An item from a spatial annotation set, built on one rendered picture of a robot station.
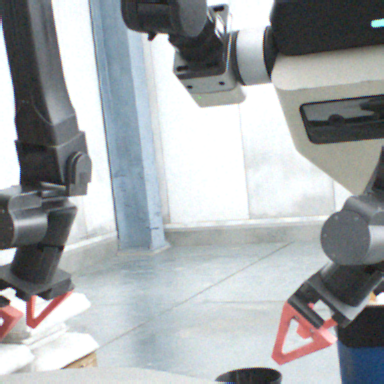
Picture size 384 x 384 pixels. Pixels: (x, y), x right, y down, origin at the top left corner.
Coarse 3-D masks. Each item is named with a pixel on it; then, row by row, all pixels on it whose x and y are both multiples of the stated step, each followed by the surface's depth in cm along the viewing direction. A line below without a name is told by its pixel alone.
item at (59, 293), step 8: (56, 288) 113; (64, 288) 116; (72, 288) 118; (32, 296) 119; (40, 296) 113; (48, 296) 113; (56, 296) 115; (64, 296) 118; (32, 304) 120; (48, 304) 119; (56, 304) 118; (32, 312) 120; (48, 312) 119; (32, 320) 120; (40, 320) 119; (32, 328) 120
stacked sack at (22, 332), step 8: (72, 296) 471; (80, 296) 474; (40, 304) 455; (64, 304) 457; (72, 304) 463; (80, 304) 470; (88, 304) 480; (40, 312) 439; (56, 312) 448; (64, 312) 455; (72, 312) 461; (80, 312) 475; (24, 320) 428; (48, 320) 439; (56, 320) 446; (64, 320) 457; (16, 328) 427; (24, 328) 426; (40, 328) 433; (48, 328) 442; (8, 336) 429; (16, 336) 427; (24, 336) 426; (32, 336) 428
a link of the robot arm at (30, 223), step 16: (80, 160) 106; (80, 176) 107; (0, 192) 102; (16, 192) 103; (32, 192) 104; (48, 192) 105; (64, 192) 107; (80, 192) 108; (0, 208) 101; (16, 208) 102; (32, 208) 104; (0, 224) 101; (16, 224) 101; (32, 224) 103; (0, 240) 102; (16, 240) 102; (32, 240) 104
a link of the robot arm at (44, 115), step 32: (0, 0) 98; (32, 0) 97; (32, 32) 98; (32, 64) 100; (32, 96) 102; (64, 96) 105; (32, 128) 104; (64, 128) 105; (32, 160) 107; (64, 160) 105
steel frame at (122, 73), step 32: (96, 0) 955; (96, 32) 952; (128, 32) 937; (128, 64) 957; (128, 96) 963; (128, 128) 969; (128, 160) 975; (128, 192) 981; (128, 224) 987; (160, 224) 983
